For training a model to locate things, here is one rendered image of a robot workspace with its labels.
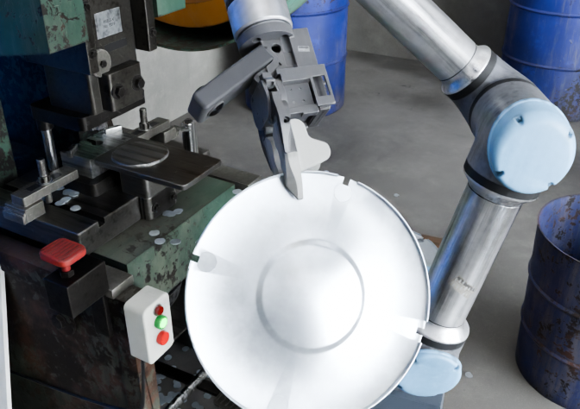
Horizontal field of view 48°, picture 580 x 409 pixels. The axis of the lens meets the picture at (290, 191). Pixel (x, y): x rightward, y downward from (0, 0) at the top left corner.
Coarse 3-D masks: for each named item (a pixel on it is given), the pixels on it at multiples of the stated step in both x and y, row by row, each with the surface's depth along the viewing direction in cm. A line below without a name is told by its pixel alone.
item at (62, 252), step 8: (56, 240) 116; (64, 240) 117; (48, 248) 114; (56, 248) 114; (64, 248) 114; (72, 248) 114; (80, 248) 114; (40, 256) 113; (48, 256) 112; (56, 256) 112; (64, 256) 112; (72, 256) 112; (80, 256) 114; (56, 264) 112; (64, 264) 111
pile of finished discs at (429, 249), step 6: (414, 234) 188; (420, 240) 187; (426, 240) 186; (420, 246) 183; (426, 246) 183; (432, 246) 183; (426, 252) 180; (432, 252) 180; (426, 258) 178; (432, 258) 178; (426, 264) 175
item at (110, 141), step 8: (96, 136) 151; (104, 136) 151; (112, 136) 151; (120, 136) 151; (128, 136) 151; (80, 144) 147; (88, 144) 147; (96, 144) 150; (104, 144) 147; (112, 144) 147; (64, 152) 144; (80, 152) 144; (88, 152) 144; (96, 152) 144; (104, 152) 144; (64, 160) 145; (72, 160) 143; (80, 160) 142; (88, 160) 141; (80, 168) 143; (88, 168) 142; (96, 168) 143; (104, 168) 145; (88, 176) 143; (96, 176) 143
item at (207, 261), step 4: (208, 252) 72; (200, 256) 72; (204, 256) 72; (208, 256) 72; (212, 256) 72; (200, 260) 72; (204, 260) 72; (208, 260) 72; (212, 260) 72; (216, 260) 72; (200, 264) 72; (204, 264) 72; (208, 264) 72; (212, 264) 72; (216, 264) 72; (200, 268) 72; (204, 268) 72; (208, 268) 72; (212, 268) 72
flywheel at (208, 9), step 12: (192, 0) 160; (204, 0) 158; (216, 0) 155; (180, 12) 162; (192, 12) 160; (204, 12) 158; (216, 12) 157; (180, 24) 164; (192, 24) 162; (204, 24) 160; (216, 24) 158
